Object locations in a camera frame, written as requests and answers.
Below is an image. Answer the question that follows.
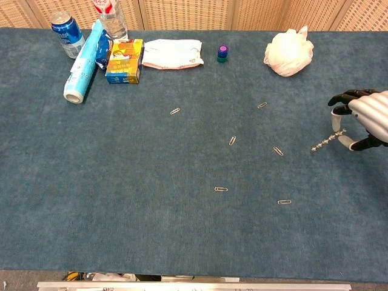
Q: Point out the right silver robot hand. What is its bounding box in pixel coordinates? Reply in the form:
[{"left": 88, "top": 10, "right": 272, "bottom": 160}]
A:
[{"left": 327, "top": 88, "right": 388, "bottom": 152}]

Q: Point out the metal corkscrew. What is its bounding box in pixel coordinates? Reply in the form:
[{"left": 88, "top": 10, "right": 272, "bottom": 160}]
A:
[{"left": 310, "top": 128, "right": 347, "bottom": 153}]

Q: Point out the white mesh bath pouf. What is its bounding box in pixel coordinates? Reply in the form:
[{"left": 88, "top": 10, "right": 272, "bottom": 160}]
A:
[{"left": 263, "top": 25, "right": 315, "bottom": 78}]

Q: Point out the woven wicker folding screen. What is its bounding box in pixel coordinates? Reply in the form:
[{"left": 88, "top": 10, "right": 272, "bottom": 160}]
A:
[{"left": 0, "top": 0, "right": 388, "bottom": 33}]

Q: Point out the white wet wipes pack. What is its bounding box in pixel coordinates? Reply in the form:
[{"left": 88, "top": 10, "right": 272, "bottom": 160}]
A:
[{"left": 141, "top": 39, "right": 205, "bottom": 71}]

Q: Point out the teal felt table cover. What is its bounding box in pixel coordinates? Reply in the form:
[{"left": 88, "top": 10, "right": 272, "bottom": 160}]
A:
[{"left": 0, "top": 27, "right": 388, "bottom": 284}]

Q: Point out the yellow orange carton box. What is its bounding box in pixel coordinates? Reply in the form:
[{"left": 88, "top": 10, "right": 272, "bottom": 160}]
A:
[{"left": 104, "top": 38, "right": 145, "bottom": 85}]

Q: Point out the clear plastic water bottle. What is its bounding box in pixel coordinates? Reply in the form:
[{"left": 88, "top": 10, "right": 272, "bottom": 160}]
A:
[{"left": 92, "top": 0, "right": 129, "bottom": 41}]

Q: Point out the blue snack bag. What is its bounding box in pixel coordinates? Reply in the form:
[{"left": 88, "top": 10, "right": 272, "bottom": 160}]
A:
[{"left": 94, "top": 28, "right": 115, "bottom": 72}]

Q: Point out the light blue film roll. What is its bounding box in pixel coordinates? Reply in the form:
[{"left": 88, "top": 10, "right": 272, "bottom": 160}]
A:
[{"left": 62, "top": 19, "right": 105, "bottom": 105}]

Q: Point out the white plastic bag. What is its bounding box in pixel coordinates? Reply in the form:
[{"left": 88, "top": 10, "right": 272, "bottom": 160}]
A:
[{"left": 92, "top": 272, "right": 138, "bottom": 283}]

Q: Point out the blue soda can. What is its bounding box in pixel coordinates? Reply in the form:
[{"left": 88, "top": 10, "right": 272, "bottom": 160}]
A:
[{"left": 49, "top": 11, "right": 87, "bottom": 59}]

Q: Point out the aluminium profile rail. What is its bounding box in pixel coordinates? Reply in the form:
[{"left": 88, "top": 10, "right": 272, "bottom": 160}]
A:
[{"left": 36, "top": 281, "right": 352, "bottom": 291}]

